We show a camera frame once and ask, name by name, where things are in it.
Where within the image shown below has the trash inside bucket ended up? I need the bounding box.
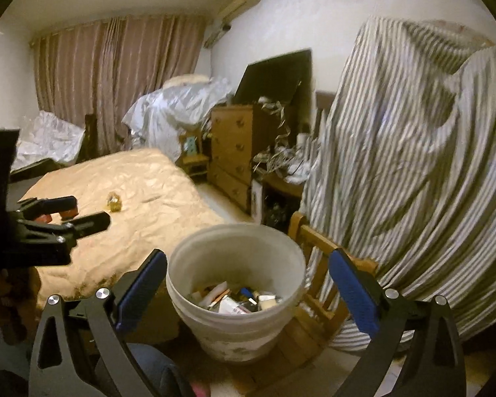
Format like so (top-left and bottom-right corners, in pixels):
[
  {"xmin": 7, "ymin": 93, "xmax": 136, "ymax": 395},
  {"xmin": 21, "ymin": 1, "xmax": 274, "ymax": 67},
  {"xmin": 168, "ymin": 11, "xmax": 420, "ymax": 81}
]
[{"xmin": 198, "ymin": 281, "xmax": 230, "ymax": 304}]

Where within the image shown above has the small wooden chair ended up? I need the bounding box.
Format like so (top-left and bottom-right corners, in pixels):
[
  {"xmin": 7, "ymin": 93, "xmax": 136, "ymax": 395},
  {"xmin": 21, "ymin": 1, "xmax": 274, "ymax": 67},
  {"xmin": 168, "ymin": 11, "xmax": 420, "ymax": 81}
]
[{"xmin": 178, "ymin": 130, "xmax": 211, "ymax": 178}]

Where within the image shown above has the striped cloth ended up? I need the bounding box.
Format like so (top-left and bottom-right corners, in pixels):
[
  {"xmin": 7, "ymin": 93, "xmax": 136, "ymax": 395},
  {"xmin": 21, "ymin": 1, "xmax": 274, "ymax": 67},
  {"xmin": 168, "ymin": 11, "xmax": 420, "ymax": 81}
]
[{"xmin": 302, "ymin": 16, "xmax": 496, "ymax": 352}]

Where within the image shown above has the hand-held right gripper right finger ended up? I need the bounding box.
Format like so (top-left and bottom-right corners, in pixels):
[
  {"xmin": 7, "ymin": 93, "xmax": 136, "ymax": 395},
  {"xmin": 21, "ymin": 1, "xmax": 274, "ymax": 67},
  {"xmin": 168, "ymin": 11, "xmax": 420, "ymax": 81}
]
[{"xmin": 328, "ymin": 248, "xmax": 468, "ymax": 397}]

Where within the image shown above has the beige pillow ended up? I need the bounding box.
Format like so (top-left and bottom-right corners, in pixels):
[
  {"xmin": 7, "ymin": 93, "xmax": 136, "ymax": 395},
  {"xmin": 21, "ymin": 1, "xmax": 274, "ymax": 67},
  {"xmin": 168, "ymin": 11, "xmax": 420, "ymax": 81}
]
[{"xmin": 161, "ymin": 74, "xmax": 211, "ymax": 89}]

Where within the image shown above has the dark side table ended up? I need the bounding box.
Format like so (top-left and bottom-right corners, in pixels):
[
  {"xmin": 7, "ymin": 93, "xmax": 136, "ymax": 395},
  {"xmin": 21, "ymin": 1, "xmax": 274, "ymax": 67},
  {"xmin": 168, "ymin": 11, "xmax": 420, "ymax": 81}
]
[{"xmin": 258, "ymin": 171, "xmax": 307, "ymax": 232}]

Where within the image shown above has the light wooden chair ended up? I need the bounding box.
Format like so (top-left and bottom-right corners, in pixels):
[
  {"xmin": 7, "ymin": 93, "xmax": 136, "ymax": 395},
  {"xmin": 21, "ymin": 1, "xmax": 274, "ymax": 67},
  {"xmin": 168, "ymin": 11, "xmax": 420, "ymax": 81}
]
[{"xmin": 248, "ymin": 211, "xmax": 381, "ymax": 381}]

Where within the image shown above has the white tube box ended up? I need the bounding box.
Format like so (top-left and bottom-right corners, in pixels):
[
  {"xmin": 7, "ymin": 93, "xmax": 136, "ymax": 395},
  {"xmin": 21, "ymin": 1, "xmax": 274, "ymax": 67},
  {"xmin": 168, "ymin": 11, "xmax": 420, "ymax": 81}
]
[{"xmin": 217, "ymin": 295, "xmax": 249, "ymax": 315}]

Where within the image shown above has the tangled ribbon clutter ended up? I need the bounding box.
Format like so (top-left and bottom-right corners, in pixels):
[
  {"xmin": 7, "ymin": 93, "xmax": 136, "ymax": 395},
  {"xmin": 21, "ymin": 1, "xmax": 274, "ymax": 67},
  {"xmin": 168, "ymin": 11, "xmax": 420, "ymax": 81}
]
[{"xmin": 252, "ymin": 97, "xmax": 315, "ymax": 185}]

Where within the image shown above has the pink curtain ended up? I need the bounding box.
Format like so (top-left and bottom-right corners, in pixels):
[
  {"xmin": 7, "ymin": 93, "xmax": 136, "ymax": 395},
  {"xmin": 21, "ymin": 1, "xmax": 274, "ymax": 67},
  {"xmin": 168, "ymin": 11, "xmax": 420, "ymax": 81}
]
[{"xmin": 29, "ymin": 14, "xmax": 207, "ymax": 158}]

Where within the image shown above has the beige cube box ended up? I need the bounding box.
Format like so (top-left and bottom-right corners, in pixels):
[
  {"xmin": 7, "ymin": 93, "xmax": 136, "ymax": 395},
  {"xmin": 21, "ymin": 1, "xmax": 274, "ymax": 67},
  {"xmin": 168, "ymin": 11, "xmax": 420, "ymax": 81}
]
[{"xmin": 258, "ymin": 295, "xmax": 284, "ymax": 311}]

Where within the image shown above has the wooden dresser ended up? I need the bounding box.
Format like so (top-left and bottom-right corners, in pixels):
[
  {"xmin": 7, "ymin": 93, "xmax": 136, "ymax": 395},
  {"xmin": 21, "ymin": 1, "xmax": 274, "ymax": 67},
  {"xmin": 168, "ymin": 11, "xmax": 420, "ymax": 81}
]
[{"xmin": 209, "ymin": 103, "xmax": 282, "ymax": 216}]

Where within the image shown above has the black television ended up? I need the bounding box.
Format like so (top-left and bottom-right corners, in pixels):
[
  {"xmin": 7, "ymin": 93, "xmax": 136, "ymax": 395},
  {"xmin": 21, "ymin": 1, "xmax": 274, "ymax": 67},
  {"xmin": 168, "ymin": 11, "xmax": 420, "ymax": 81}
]
[{"xmin": 233, "ymin": 49, "xmax": 312, "ymax": 104}]

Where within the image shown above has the white bucket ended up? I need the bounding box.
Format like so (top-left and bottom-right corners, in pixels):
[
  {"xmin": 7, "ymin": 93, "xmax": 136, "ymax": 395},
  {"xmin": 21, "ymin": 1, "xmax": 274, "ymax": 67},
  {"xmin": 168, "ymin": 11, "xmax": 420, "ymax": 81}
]
[{"xmin": 165, "ymin": 223, "xmax": 307, "ymax": 364}]

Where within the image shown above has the beige air conditioner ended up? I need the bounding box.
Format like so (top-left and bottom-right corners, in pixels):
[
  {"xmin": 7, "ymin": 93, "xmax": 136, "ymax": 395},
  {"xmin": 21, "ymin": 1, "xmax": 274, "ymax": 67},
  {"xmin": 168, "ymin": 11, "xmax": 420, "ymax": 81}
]
[{"xmin": 215, "ymin": 0, "xmax": 262, "ymax": 21}]

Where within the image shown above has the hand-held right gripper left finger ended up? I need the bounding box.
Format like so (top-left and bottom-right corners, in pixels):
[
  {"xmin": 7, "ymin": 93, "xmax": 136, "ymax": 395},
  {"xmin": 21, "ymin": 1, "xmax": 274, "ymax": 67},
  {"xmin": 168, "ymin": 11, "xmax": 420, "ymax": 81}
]
[{"xmin": 27, "ymin": 249, "xmax": 169, "ymax": 397}]

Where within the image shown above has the silver plastic cover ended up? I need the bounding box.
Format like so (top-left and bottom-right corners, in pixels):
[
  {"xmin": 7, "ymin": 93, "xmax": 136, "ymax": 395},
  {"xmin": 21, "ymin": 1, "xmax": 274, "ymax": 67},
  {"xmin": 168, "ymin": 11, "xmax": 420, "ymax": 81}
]
[
  {"xmin": 122, "ymin": 78, "xmax": 236, "ymax": 162},
  {"xmin": 10, "ymin": 110, "xmax": 87, "ymax": 172}
]

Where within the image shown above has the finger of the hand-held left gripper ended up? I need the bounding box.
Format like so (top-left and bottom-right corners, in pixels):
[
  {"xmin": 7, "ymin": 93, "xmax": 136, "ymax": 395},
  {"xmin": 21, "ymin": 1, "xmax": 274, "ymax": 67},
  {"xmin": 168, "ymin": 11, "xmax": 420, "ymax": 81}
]
[
  {"xmin": 22, "ymin": 212, "xmax": 111, "ymax": 243},
  {"xmin": 17, "ymin": 196, "xmax": 78, "ymax": 221}
]

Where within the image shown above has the brown wooden chair back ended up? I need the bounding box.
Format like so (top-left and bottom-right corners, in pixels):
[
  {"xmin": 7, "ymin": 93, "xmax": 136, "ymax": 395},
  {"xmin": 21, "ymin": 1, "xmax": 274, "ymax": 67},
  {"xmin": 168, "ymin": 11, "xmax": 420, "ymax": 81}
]
[{"xmin": 312, "ymin": 90, "xmax": 337, "ymax": 141}]

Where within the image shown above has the grey bed sheet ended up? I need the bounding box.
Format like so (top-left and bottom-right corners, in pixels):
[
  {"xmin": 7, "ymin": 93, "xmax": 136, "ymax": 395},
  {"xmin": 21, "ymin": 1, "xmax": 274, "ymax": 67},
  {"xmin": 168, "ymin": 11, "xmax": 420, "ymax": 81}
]
[{"xmin": 8, "ymin": 161, "xmax": 67, "ymax": 187}]

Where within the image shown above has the dark wooden chair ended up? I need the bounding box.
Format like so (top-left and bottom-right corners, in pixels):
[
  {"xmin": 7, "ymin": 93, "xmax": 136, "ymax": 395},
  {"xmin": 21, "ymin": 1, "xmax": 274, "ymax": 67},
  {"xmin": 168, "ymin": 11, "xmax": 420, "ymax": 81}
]
[{"xmin": 78, "ymin": 113, "xmax": 99, "ymax": 162}]

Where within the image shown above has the white picture box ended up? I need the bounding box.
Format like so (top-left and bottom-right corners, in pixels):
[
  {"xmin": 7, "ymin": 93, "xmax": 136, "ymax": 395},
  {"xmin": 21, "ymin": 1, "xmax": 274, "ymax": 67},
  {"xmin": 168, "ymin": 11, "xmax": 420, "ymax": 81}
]
[{"xmin": 250, "ymin": 179, "xmax": 265, "ymax": 220}]

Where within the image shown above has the person's leg in jeans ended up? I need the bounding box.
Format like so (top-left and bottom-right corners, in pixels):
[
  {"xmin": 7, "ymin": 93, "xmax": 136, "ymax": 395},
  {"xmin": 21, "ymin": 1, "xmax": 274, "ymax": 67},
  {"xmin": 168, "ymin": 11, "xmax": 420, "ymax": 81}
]
[{"xmin": 128, "ymin": 341, "xmax": 195, "ymax": 397}]

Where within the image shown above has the yellow wrapper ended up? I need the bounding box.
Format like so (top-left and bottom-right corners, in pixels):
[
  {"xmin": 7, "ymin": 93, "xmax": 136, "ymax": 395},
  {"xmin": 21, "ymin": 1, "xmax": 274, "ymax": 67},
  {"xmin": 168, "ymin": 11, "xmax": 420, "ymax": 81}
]
[{"xmin": 106, "ymin": 191, "xmax": 125, "ymax": 212}]

